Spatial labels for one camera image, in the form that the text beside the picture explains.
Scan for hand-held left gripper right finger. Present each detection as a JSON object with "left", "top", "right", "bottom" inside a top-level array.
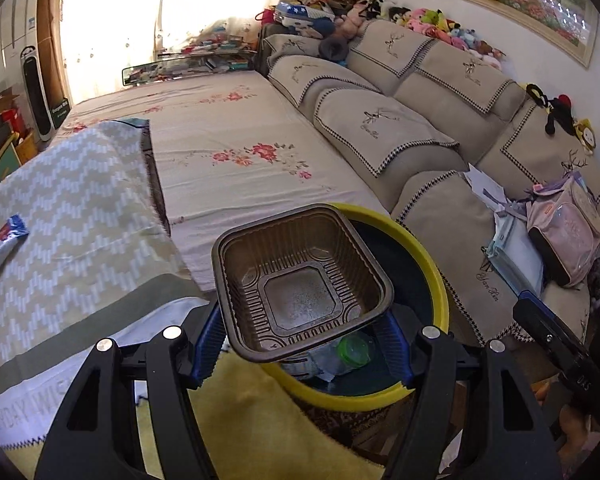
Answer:
[{"left": 375, "top": 310, "right": 566, "bottom": 480}]

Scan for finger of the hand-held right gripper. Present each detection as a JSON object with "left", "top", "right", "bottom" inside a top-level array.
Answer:
[{"left": 512, "top": 291, "right": 600, "bottom": 412}]

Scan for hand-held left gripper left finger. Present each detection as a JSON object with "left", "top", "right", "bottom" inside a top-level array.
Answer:
[{"left": 34, "top": 302, "right": 227, "bottom": 480}]

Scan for yellow round bin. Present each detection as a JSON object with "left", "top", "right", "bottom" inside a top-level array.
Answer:
[{"left": 259, "top": 202, "right": 450, "bottom": 414}]

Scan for brown plastic tray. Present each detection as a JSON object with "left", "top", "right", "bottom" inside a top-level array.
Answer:
[{"left": 211, "top": 205, "right": 394, "bottom": 365}]

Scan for person's right hand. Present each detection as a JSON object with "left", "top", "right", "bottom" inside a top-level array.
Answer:
[{"left": 555, "top": 407, "right": 600, "bottom": 461}]

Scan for clear bottle green cap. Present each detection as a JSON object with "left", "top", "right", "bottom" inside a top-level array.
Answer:
[{"left": 307, "top": 335, "right": 379, "bottom": 382}]

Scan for light blue folder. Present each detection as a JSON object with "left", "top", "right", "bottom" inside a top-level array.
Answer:
[{"left": 485, "top": 214, "right": 547, "bottom": 297}]

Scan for pink backpack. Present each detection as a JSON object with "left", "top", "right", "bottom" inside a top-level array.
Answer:
[{"left": 526, "top": 172, "right": 600, "bottom": 289}]

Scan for white papers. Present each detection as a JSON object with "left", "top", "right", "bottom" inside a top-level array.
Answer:
[{"left": 462, "top": 162, "right": 512, "bottom": 212}]

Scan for yellow monkey plush toy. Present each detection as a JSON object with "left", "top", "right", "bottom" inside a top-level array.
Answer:
[{"left": 574, "top": 119, "right": 597, "bottom": 156}]

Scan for black red plush toy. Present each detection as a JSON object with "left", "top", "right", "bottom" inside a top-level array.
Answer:
[{"left": 525, "top": 82, "right": 576, "bottom": 136}]

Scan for blue white snack wrapper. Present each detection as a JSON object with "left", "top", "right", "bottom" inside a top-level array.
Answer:
[{"left": 0, "top": 215, "right": 30, "bottom": 297}]

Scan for beige sofa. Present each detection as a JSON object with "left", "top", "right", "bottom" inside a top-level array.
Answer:
[{"left": 254, "top": 19, "right": 600, "bottom": 357}]

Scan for teal yellow television cabinet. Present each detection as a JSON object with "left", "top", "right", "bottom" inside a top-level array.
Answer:
[{"left": 0, "top": 130, "right": 24, "bottom": 197}]

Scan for green black box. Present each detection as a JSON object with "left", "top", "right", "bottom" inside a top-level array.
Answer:
[{"left": 50, "top": 97, "right": 71, "bottom": 131}]

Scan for glass coffee table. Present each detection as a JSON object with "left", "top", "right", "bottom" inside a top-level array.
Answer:
[{"left": 121, "top": 41, "right": 259, "bottom": 87}]

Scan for black tower fan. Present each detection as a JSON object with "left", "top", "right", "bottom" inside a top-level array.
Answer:
[{"left": 19, "top": 46, "right": 56, "bottom": 142}]

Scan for row of plush toys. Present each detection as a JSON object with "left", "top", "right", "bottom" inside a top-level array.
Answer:
[{"left": 365, "top": 0, "right": 509, "bottom": 69}]

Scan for framed flower painting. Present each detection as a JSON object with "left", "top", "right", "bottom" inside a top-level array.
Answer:
[{"left": 462, "top": 0, "right": 600, "bottom": 69}]

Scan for pink plush toy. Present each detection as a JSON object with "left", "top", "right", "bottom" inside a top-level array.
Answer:
[{"left": 335, "top": 7, "right": 367, "bottom": 42}]

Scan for sheer cream curtains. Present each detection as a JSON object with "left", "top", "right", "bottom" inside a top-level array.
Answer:
[{"left": 35, "top": 0, "right": 332, "bottom": 111}]

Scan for star print bag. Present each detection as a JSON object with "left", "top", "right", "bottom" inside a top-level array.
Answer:
[{"left": 275, "top": 2, "right": 312, "bottom": 29}]

